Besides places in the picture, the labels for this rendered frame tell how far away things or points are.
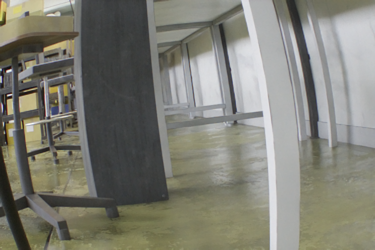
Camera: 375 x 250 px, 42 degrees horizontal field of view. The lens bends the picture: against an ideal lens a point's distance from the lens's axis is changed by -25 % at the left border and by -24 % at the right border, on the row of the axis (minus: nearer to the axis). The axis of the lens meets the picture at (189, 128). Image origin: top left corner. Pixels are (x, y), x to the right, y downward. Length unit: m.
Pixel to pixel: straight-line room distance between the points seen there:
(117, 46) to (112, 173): 0.40
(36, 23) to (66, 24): 0.20
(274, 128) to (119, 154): 1.12
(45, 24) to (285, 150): 0.91
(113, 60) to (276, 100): 1.13
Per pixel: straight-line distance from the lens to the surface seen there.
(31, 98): 6.88
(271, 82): 0.79
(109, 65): 1.87
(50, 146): 3.78
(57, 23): 1.60
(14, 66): 1.65
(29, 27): 1.46
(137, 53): 1.89
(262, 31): 0.80
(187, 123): 3.08
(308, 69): 3.11
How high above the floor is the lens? 0.33
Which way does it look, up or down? 4 degrees down
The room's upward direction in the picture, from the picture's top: 7 degrees counter-clockwise
